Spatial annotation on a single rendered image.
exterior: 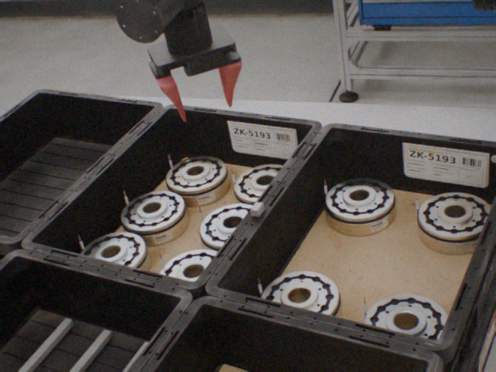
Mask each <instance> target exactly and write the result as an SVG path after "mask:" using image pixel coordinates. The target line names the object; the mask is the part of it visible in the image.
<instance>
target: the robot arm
mask: <svg viewBox="0 0 496 372"><path fill-rule="evenodd" d="M116 18H117V23H118V24H119V26H120V29H121V30H122V31H123V32H124V33H125V34H126V35H127V36H128V37H129V38H130V39H132V40H134V41H136V42H139V43H143V44H148V43H151V42H154V41H155V40H156V39H158V38H159V36H160V35H161V34H162V33H164V35H165V40H166V41H165V42H162V43H159V44H155V45H152V46H149V47H148V54H149V56H150V59H151V61H150V62H149V65H150V68H151V71H152V73H153V75H154V77H155V79H156V81H157V83H158V85H159V87H160V89H161V90H162V91H163V92H164V94H165V95H166V96H167V97H168V98H169V99H170V101H171V102H172V103H173V104H174V105H175V106H176V107H177V109H178V111H179V113H180V115H181V117H182V119H183V121H184V122H187V120H186V116H185V110H184V108H183V105H182V101H181V97H180V95H179V90H178V87H177V85H176V81H175V80H174V79H173V76H172V74H171V70H172V69H177V68H179V67H182V66H183V68H184V71H185V74H186V75H187V76H188V77H192V76H195V75H199V74H201V73H205V72H209V71H211V70H214V69H218V72H219V75H220V78H221V85H222V88H223V91H224V96H225V99H226V101H227V105H228V106H229V107H230V108H231V107H232V105H233V93H234V88H235V85H236V82H237V79H238V76H239V74H240V71H241V67H242V62H241V56H240V55H239V54H238V52H237V49H236V45H235V41H234V40H233V38H232V37H231V35H230V34H229V33H228V31H226V30H225V28H224V27H223V26H222V25H218V26H215V27H211V28H210V25H209V21H208V18H207V12H206V8H205V5H204V0H120V2H119V3H118V5H117V8H116Z"/></svg>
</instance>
